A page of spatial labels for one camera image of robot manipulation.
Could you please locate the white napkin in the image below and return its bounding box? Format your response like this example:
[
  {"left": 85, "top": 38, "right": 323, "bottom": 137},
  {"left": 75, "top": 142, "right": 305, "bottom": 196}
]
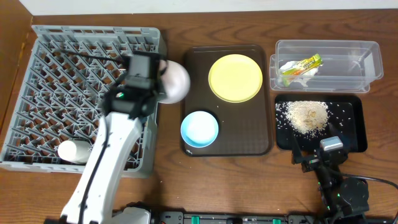
[{"left": 279, "top": 61, "right": 319, "bottom": 87}]

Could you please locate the grey plastic dish rack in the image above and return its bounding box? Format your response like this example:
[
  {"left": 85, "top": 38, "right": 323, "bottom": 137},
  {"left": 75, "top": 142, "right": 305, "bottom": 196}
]
[{"left": 1, "top": 25, "right": 167, "bottom": 174}]

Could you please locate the black waste tray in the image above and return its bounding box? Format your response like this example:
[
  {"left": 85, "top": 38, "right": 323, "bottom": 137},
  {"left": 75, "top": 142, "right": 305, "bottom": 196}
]
[{"left": 275, "top": 94, "right": 368, "bottom": 152}]

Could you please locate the white bowl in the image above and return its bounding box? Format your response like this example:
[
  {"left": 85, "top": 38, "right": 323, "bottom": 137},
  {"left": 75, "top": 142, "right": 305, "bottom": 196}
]
[{"left": 158, "top": 60, "right": 190, "bottom": 104}]

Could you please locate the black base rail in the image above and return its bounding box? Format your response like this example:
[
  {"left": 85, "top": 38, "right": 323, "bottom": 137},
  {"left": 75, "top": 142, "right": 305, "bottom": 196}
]
[{"left": 111, "top": 210, "right": 398, "bottom": 224}]

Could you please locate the brown serving tray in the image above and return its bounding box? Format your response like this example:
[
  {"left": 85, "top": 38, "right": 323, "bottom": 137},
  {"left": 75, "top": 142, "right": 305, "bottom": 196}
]
[{"left": 180, "top": 45, "right": 274, "bottom": 157}]

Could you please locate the white paper cup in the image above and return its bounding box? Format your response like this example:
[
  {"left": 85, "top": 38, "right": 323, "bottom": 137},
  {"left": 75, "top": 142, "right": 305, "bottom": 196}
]
[{"left": 57, "top": 140, "right": 91, "bottom": 164}]

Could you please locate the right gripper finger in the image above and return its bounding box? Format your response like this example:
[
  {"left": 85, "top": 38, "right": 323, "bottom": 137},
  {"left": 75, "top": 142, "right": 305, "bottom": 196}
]
[
  {"left": 328, "top": 123, "right": 350, "bottom": 146},
  {"left": 290, "top": 133, "right": 302, "bottom": 164}
]

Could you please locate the clear plastic bin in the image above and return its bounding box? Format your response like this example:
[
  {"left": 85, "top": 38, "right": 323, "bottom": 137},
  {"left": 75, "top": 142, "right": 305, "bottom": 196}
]
[{"left": 269, "top": 40, "right": 384, "bottom": 93}]

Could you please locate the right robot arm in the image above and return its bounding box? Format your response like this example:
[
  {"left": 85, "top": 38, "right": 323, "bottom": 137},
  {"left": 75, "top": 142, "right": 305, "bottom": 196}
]
[{"left": 289, "top": 124, "right": 369, "bottom": 223}]

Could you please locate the yellow plate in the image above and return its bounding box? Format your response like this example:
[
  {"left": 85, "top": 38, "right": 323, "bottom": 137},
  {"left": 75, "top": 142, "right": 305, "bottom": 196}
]
[{"left": 208, "top": 54, "right": 263, "bottom": 103}]

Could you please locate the pile of rice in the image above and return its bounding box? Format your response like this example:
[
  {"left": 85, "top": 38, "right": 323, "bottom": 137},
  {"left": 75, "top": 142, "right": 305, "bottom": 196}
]
[{"left": 275, "top": 101, "right": 333, "bottom": 139}]

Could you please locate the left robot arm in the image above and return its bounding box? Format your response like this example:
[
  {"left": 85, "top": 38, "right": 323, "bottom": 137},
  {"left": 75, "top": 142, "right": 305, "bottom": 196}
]
[{"left": 56, "top": 51, "right": 168, "bottom": 223}]

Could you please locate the light blue bowl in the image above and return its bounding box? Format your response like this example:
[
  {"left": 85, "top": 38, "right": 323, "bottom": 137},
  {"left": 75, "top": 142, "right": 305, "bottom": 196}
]
[{"left": 180, "top": 111, "right": 219, "bottom": 148}]

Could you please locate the green snack wrapper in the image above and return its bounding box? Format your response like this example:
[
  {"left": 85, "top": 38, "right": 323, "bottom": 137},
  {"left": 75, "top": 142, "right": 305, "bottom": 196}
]
[{"left": 280, "top": 54, "right": 323, "bottom": 78}]

